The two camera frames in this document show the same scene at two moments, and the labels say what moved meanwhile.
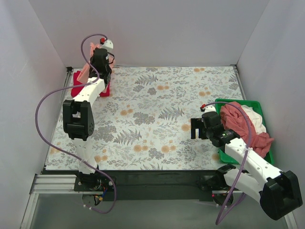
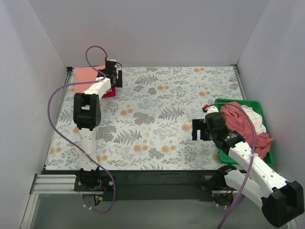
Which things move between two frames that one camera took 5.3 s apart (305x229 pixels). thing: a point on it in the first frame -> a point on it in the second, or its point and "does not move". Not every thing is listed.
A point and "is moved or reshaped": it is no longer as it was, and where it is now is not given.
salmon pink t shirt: (83, 78) is moved or reshaped
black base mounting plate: (146, 185) does not move
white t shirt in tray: (257, 119) does not move
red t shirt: (75, 82) -> (111, 92)
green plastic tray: (259, 106) does not move
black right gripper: (201, 130) does not move
